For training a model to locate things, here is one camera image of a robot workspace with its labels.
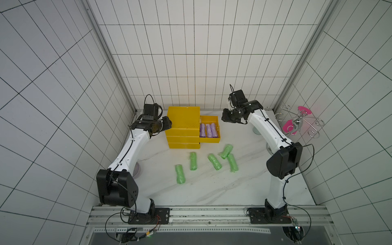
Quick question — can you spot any yellow drawer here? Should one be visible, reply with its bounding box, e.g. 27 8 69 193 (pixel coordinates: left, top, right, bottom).
200 115 221 143

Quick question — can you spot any green bag roll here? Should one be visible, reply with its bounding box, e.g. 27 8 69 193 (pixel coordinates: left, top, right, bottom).
175 164 186 184
208 154 222 170
227 154 238 173
218 144 233 159
190 152 198 170

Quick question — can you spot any purple bag roll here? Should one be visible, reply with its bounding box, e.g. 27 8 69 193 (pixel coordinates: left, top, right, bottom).
210 123 218 138
206 124 213 138
200 123 206 138

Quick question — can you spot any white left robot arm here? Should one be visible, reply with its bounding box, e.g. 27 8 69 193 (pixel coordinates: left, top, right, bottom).
96 116 172 214

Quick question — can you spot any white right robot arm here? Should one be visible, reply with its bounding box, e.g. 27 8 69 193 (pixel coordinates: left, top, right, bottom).
222 99 302 221

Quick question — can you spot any yellow plastic drawer cabinet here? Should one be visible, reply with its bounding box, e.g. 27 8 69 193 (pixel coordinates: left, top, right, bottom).
165 106 200 149

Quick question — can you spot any green glass jar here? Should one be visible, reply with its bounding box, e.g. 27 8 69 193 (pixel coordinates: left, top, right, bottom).
253 127 261 135

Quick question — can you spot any pink cup on stand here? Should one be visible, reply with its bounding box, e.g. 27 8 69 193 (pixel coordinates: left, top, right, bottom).
282 119 298 135

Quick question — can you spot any chrome cup holder stand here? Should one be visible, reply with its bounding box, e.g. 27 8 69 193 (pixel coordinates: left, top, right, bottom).
275 104 325 138

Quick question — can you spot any pink cup upper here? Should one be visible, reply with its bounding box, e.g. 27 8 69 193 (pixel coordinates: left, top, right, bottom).
298 106 312 115

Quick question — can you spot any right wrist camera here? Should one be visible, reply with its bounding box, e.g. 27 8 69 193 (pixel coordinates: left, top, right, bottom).
229 89 248 108

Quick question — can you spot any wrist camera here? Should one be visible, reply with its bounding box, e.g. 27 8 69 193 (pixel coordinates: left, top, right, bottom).
142 103 163 121
229 89 248 108

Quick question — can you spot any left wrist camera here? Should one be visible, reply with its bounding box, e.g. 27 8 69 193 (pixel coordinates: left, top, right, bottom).
142 103 163 121

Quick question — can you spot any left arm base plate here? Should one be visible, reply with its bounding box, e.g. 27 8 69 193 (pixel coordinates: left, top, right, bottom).
127 208 170 225

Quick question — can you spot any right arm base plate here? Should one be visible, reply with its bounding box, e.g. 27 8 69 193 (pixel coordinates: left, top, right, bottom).
246 206 292 225

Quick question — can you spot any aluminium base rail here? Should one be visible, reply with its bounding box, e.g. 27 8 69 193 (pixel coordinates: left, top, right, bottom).
87 206 333 227

